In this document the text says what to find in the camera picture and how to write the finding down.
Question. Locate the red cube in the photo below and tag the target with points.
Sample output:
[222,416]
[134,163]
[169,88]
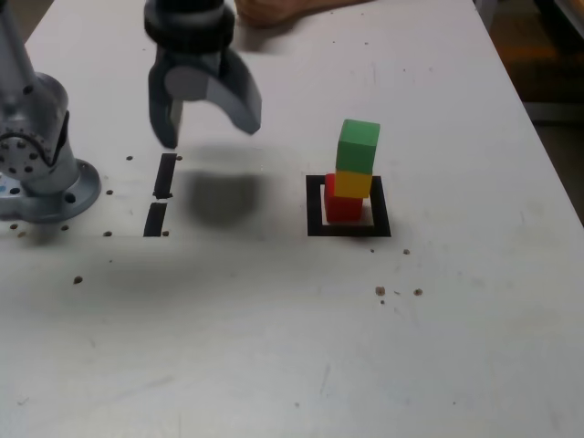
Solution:
[344,211]

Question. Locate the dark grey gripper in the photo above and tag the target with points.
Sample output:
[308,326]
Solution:
[196,57]

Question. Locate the grey metal beam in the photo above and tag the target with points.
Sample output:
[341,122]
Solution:
[554,111]

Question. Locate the grey metal post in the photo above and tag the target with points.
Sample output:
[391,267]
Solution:
[484,11]

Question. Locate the yellow cube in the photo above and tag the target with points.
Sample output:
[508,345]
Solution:
[353,184]

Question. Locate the person's left hand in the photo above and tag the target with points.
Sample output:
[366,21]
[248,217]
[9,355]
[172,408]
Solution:
[267,10]

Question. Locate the green cube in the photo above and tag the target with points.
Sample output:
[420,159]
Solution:
[356,153]

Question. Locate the black tape strip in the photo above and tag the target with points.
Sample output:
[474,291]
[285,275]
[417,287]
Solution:
[164,175]

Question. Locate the black tape square outline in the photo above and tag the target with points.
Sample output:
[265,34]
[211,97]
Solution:
[315,205]

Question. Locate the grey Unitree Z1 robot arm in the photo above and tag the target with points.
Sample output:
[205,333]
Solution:
[32,118]

